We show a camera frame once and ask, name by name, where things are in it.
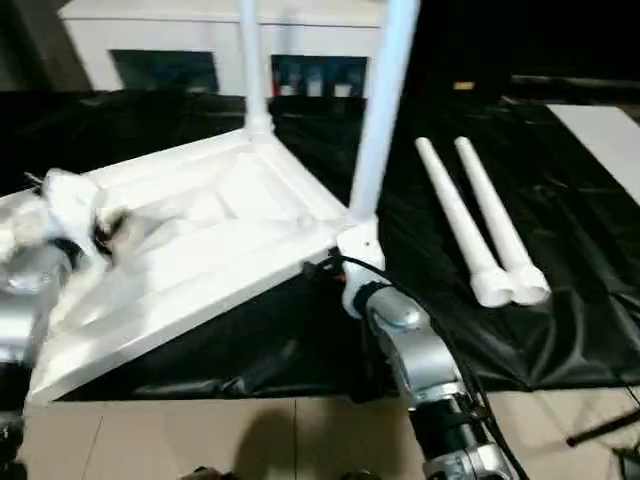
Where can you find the white cabinet with glass doors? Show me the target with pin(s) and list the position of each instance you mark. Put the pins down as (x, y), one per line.
(165, 45)

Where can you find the black horizontal bar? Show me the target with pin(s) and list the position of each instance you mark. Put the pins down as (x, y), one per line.
(575, 82)

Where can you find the white plastic table top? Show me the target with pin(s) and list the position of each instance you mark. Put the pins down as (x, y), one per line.
(200, 240)

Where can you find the black metal stand leg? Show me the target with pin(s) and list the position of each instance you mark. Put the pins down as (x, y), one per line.
(605, 430)

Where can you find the dark floor object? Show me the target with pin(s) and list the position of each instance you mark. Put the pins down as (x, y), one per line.
(627, 462)

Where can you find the white plastic table leg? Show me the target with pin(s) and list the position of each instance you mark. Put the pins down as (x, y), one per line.
(495, 210)
(460, 210)
(385, 110)
(252, 65)

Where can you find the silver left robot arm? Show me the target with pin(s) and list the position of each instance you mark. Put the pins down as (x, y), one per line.
(25, 300)

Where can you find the white flat board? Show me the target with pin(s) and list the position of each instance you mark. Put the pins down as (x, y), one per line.
(605, 145)

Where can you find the small white cup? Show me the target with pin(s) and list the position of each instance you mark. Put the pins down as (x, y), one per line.
(342, 89)

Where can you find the small yellow label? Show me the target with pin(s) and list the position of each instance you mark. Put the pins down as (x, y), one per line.
(463, 85)

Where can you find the black plastic mat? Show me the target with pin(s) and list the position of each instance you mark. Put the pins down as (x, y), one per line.
(500, 325)

